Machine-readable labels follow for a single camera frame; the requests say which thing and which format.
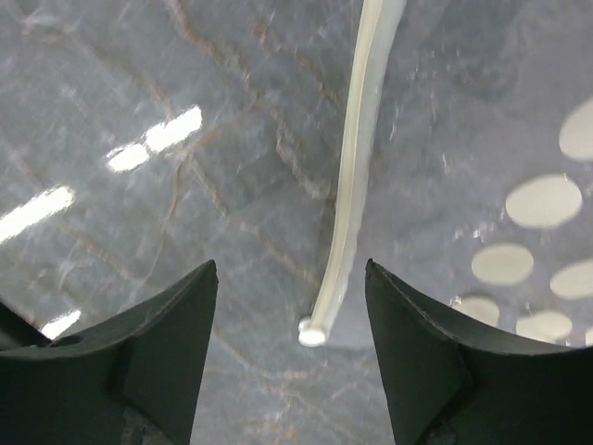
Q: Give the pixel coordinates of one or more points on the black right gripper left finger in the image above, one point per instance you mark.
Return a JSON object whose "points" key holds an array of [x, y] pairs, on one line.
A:
{"points": [[132, 379]]}

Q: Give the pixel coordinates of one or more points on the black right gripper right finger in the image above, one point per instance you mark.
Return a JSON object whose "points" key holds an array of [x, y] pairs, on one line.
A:
{"points": [[450, 379]]}

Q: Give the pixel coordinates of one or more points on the clear spotted zip top bag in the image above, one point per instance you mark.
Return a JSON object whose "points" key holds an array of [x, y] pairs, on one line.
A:
{"points": [[467, 167]]}

